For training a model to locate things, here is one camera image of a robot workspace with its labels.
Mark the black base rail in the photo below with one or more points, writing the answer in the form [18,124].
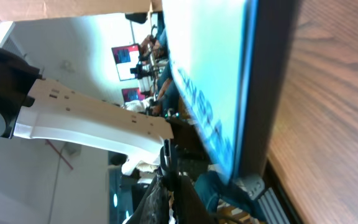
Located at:
[268,192]

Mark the person in blue jeans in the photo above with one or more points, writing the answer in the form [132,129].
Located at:
[211,190]

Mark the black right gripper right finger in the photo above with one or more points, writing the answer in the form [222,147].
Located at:
[188,207]

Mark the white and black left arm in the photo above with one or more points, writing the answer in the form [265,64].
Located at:
[32,107]

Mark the blue Galaxy smartphone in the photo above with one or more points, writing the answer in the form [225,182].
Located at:
[228,60]

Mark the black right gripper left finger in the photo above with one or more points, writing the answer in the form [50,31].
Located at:
[154,206]

